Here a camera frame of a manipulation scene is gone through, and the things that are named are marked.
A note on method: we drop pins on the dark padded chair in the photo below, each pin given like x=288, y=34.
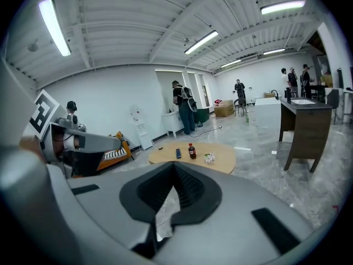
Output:
x=332, y=98

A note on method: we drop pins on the tall framed panel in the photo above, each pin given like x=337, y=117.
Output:
x=205, y=95

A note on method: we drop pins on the small dark jug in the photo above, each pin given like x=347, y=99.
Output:
x=200, y=124

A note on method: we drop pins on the white bathtub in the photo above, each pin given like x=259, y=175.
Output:
x=266, y=113

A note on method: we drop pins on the artificial pink flower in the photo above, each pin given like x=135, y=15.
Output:
x=209, y=158

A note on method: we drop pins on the black chair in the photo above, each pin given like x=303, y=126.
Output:
x=240, y=103

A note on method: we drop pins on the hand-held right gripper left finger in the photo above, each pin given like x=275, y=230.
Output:
x=110, y=203

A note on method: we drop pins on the cola bottle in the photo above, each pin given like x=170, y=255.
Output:
x=192, y=152

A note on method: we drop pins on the red bag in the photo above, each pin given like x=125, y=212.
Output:
x=218, y=101

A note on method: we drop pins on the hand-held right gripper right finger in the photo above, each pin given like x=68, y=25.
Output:
x=234, y=217

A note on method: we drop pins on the person's left forearm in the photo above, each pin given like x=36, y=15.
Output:
x=30, y=145

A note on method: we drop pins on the small cardboard box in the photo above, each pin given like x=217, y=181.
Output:
x=269, y=95

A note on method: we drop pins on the ceiling tube light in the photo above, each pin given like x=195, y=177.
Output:
x=201, y=43
x=231, y=63
x=55, y=26
x=282, y=7
x=274, y=51

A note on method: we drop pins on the white table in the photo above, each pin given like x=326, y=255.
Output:
x=348, y=92

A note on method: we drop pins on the striped cushion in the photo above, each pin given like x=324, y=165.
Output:
x=115, y=154

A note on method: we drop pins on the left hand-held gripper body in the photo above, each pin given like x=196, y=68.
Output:
x=45, y=112

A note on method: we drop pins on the white sink basin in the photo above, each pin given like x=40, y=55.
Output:
x=302, y=101

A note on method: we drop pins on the dark wooden vanity desk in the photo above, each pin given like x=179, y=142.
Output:
x=311, y=131

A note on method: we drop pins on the dark green tub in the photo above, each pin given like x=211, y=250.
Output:
x=202, y=115

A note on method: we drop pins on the large cardboard box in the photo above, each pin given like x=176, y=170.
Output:
x=224, y=108

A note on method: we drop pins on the black straight faucet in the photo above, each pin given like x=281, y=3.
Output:
x=288, y=95

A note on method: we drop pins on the black curved faucet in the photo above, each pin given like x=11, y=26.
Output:
x=273, y=94

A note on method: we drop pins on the white water dispenser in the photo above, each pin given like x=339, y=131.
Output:
x=142, y=128

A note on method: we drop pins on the dark blue rectangular box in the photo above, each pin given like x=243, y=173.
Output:
x=178, y=153

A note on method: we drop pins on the wooden coffee table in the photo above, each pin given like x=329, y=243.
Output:
x=223, y=154

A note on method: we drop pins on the white vanity cabinet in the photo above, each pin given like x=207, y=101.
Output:
x=172, y=121

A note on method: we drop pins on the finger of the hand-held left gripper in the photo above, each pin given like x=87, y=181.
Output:
x=102, y=143

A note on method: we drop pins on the orange sofa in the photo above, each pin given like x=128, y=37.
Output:
x=125, y=150

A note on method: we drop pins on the green bottle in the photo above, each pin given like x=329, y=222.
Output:
x=246, y=119

